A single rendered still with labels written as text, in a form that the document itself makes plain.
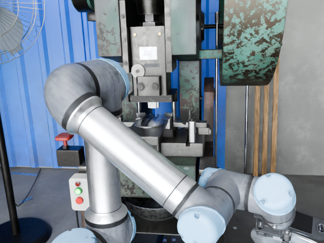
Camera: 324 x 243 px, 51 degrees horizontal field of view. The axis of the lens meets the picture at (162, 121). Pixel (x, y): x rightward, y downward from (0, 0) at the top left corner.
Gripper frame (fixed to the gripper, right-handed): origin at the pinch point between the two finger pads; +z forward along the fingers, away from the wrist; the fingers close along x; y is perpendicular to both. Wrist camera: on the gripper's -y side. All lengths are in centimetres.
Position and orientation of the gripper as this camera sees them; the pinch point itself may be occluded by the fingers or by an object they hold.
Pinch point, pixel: (289, 235)
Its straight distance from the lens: 102.7
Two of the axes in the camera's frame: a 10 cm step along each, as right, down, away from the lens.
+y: -9.1, -0.9, 4.2
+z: 3.2, 5.0, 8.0
